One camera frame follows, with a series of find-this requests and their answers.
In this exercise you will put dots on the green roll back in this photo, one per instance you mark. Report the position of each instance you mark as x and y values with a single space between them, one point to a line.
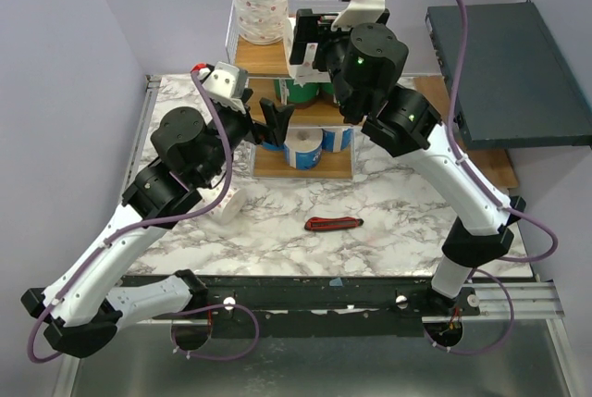
300 96

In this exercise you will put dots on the blue paper roll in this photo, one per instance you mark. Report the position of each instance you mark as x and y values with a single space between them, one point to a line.
336 140

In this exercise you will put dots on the white wire wooden shelf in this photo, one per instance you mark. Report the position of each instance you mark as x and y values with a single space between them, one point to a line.
279 43

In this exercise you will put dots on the dark green metal box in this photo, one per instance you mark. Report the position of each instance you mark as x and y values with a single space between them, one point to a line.
516 89

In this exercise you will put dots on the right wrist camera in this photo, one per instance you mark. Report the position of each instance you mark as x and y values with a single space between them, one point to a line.
358 12

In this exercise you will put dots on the pink dotted roll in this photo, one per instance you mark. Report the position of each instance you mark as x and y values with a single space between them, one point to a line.
260 22
301 73
229 206

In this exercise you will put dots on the green roll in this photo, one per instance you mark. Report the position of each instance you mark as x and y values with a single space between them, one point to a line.
327 94
300 96

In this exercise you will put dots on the green roll front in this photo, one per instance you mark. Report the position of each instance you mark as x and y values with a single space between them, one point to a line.
327 94

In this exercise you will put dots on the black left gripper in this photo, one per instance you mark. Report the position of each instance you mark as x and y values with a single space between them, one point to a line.
276 117

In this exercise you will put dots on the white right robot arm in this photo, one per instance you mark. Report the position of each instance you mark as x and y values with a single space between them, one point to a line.
409 128

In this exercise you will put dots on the wooden board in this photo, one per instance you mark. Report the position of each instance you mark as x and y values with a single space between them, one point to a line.
494 164

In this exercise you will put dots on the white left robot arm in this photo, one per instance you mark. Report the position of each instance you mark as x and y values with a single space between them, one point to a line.
82 311

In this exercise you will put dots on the red black utility knife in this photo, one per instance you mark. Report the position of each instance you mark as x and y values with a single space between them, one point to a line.
321 224

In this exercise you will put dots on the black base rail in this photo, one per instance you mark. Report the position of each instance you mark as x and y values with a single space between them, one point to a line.
283 307

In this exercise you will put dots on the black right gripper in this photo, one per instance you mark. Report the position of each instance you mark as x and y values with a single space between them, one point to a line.
319 39

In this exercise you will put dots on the pink dotted roll front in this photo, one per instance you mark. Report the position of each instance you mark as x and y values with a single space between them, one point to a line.
301 73

